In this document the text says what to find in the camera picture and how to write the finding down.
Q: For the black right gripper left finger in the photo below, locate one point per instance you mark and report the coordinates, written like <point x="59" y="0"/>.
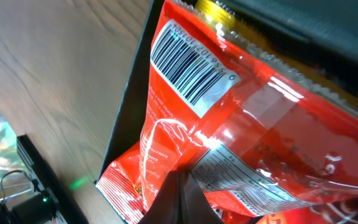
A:
<point x="165" y="207"/>

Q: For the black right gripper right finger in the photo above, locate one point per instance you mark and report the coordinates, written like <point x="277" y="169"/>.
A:
<point x="194" y="207"/>

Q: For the red candy bag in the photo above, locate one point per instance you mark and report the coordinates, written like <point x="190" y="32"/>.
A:
<point x="244" y="124"/>

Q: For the black gift box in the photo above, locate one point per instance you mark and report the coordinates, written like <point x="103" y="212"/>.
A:
<point x="129" y="102"/>

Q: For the yellow Hacks candy bag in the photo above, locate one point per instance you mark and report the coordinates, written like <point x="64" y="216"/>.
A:
<point x="314" y="43"/>

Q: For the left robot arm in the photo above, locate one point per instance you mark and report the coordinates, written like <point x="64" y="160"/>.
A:
<point x="38" y="209"/>

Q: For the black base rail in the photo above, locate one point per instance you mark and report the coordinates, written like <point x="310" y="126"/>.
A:
<point x="64" y="207"/>

